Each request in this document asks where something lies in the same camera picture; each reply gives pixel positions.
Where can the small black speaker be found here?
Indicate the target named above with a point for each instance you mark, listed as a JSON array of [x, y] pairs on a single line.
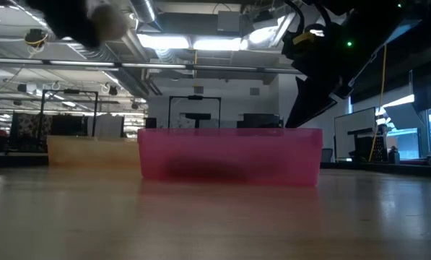
[[151, 123]]

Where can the grey office chair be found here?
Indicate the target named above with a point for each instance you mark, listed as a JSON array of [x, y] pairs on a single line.
[[327, 155]]

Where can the black aluminium frame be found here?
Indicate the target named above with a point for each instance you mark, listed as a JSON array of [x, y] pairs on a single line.
[[381, 169]]

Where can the grey ceiling box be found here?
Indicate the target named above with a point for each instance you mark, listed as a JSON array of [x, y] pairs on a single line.
[[229, 21]]

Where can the dark bottle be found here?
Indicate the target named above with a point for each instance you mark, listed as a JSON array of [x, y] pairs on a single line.
[[394, 156]]

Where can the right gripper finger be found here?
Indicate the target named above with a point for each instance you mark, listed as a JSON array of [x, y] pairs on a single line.
[[318, 108], [300, 104]]

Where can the black screen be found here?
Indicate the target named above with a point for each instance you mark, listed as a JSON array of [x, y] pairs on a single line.
[[68, 125]]

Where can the rectangular ceiling light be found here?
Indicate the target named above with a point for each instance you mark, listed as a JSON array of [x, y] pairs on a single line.
[[162, 41], [217, 44]]

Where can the silver spiral duct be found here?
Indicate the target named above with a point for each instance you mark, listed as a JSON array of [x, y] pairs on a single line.
[[92, 52]]

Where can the pink translucent plastic bin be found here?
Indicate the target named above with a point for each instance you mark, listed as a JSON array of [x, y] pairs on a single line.
[[273, 151]]

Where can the white garlic bulb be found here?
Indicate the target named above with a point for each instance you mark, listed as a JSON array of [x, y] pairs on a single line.
[[108, 21]]

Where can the grey wall vent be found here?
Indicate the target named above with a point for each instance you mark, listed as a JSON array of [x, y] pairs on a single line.
[[198, 90], [254, 91]]

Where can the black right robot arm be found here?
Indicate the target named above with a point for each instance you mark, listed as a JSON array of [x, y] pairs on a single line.
[[374, 21]]

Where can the black metal rig frame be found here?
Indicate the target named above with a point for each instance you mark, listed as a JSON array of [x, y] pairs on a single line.
[[71, 91], [197, 116]]

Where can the white board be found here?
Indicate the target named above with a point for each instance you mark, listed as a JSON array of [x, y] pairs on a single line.
[[352, 126]]

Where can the silver round duct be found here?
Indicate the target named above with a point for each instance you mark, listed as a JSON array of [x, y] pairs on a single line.
[[143, 11]]

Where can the white angled panel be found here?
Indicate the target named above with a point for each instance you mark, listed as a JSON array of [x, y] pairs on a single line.
[[403, 115]]

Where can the grey horizontal pipe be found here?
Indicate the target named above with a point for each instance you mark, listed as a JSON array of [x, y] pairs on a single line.
[[218, 67]]

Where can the black monitor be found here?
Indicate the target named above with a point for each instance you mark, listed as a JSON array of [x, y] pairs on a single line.
[[260, 121]]

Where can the floral patterned panel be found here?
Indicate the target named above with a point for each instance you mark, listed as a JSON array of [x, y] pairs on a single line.
[[31, 126]]

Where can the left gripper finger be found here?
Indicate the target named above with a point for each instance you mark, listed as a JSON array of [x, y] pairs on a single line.
[[79, 21]]

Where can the black equipment stand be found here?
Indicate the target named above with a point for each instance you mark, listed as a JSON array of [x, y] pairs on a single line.
[[366, 148]]

